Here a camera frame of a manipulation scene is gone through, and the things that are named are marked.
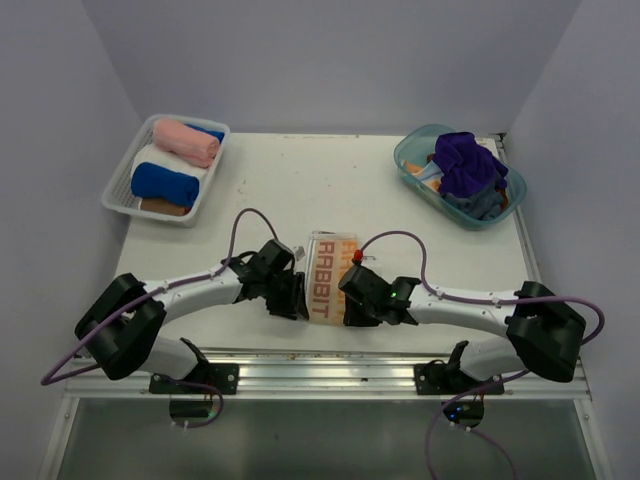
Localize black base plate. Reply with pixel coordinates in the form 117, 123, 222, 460
149, 363, 240, 395
413, 360, 505, 395

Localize orange towel in tub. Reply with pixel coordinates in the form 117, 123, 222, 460
402, 160, 425, 177

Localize teal transparent plastic tub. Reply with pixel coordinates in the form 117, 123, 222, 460
393, 124, 527, 230

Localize grey-blue towel in tub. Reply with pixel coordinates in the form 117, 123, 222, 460
444, 191, 503, 221

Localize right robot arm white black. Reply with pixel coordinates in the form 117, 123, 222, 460
338, 265, 586, 393

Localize pink rolled towel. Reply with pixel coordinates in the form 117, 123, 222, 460
152, 118, 220, 169

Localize white rolled towel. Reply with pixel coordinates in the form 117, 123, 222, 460
130, 144, 208, 180

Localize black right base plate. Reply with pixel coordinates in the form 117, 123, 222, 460
413, 360, 505, 395

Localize orange blue printed towel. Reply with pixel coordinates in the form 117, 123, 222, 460
305, 231, 359, 326

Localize blue rolled towel in basket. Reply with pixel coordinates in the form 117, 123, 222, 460
186, 123, 225, 143

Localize royal blue towel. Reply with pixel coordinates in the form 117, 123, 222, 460
131, 163, 200, 207

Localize aluminium mounting rail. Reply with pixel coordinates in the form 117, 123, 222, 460
64, 349, 591, 400

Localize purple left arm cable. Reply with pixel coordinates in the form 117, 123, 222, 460
39, 207, 279, 431

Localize white plastic mesh basket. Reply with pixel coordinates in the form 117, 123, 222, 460
101, 114, 231, 227

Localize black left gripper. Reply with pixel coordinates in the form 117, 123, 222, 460
261, 268, 309, 319

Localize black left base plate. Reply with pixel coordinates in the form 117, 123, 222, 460
149, 363, 240, 395

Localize purple towel in tub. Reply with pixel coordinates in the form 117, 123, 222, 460
433, 132, 509, 198

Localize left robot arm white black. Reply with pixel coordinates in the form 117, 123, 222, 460
75, 239, 308, 393

